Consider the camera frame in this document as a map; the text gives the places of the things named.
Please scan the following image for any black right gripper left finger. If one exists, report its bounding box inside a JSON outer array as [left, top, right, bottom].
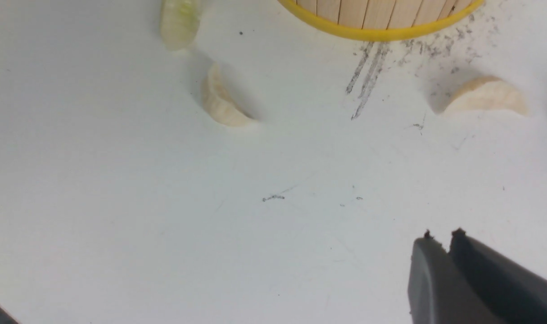
[[407, 229, 506, 324]]

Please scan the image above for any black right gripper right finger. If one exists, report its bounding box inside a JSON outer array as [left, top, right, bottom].
[[449, 228, 547, 324]]

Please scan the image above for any white dumpling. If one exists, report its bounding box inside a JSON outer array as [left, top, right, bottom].
[[443, 76, 530, 116], [201, 63, 256, 127]]

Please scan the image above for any green dumpling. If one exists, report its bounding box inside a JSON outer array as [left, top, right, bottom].
[[159, 0, 202, 52]]

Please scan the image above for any bamboo steamer tray yellow rim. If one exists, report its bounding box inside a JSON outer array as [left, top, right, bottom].
[[279, 0, 484, 42]]

